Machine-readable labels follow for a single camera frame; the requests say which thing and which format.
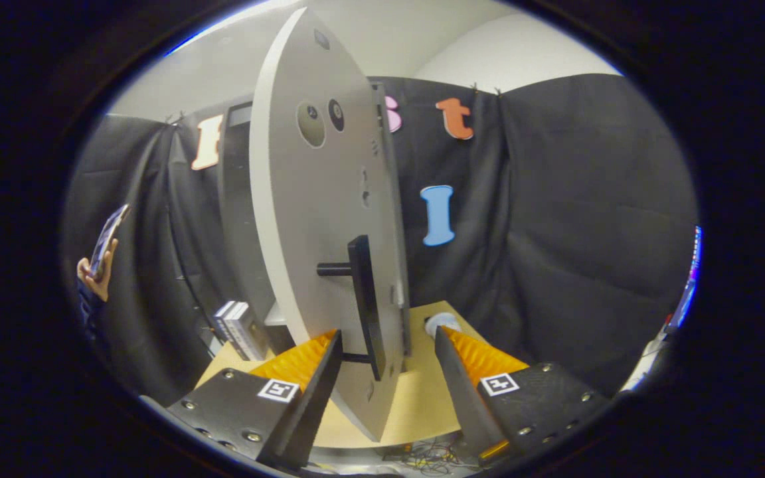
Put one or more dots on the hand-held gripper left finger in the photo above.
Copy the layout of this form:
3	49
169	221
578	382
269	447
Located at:
309	415

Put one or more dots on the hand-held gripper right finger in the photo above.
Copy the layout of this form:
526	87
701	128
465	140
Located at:
465	398

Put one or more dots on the smartphone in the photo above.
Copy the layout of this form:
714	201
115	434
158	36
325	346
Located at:
107	239

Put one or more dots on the white cabinet door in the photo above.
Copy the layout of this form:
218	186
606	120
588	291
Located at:
303	212

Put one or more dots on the white round object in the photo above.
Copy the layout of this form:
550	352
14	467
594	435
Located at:
441	323

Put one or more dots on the computer monitor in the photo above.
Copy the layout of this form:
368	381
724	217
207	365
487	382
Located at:
691	285

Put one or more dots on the grey cabinet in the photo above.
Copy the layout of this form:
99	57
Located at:
236	232

